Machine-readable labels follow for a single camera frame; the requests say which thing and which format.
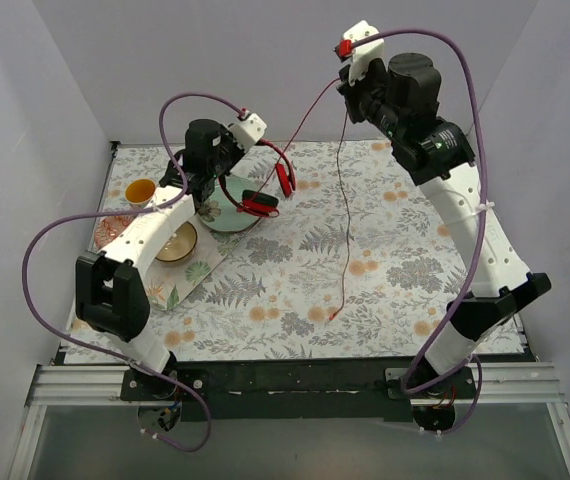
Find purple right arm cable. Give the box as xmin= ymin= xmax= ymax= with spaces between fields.
xmin=364 ymin=27 xmax=490 ymax=437

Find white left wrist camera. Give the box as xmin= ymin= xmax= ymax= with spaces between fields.
xmin=228 ymin=113 xmax=267 ymax=153

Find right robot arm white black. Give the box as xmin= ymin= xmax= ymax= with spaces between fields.
xmin=337 ymin=53 xmax=551 ymax=398

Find aluminium frame rail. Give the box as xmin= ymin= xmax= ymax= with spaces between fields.
xmin=26 ymin=362 xmax=566 ymax=406

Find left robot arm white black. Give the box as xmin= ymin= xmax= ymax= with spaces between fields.
xmin=75 ymin=119 xmax=264 ymax=400

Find green flower plate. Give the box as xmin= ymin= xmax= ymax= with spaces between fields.
xmin=196 ymin=175 xmax=259 ymax=233

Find red patterned small bowl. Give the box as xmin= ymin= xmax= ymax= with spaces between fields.
xmin=94 ymin=215 xmax=134 ymax=250

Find red black headphones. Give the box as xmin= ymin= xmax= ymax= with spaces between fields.
xmin=218 ymin=140 xmax=297 ymax=218

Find beige bowl dark rim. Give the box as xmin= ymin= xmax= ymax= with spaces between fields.
xmin=156 ymin=222 xmax=198 ymax=263

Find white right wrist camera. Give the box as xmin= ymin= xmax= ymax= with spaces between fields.
xmin=334 ymin=20 xmax=384 ymax=86

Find white mug yellow inside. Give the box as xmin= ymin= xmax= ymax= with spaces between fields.
xmin=124 ymin=178 xmax=157 ymax=210

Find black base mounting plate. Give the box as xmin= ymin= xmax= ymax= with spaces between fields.
xmin=119 ymin=357 xmax=477 ymax=424

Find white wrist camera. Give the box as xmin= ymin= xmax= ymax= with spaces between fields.
xmin=228 ymin=113 xmax=267 ymax=153
xmin=334 ymin=20 xmax=384 ymax=86

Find floral tablecloth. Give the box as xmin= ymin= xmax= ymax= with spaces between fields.
xmin=62 ymin=139 xmax=526 ymax=362

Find floral white serving tray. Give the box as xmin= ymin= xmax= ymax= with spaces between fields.
xmin=144 ymin=214 xmax=256 ymax=312

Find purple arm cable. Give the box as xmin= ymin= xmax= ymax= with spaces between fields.
xmin=364 ymin=27 xmax=490 ymax=437
xmin=22 ymin=91 xmax=215 ymax=450

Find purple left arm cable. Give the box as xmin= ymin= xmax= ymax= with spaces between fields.
xmin=22 ymin=91 xmax=215 ymax=450

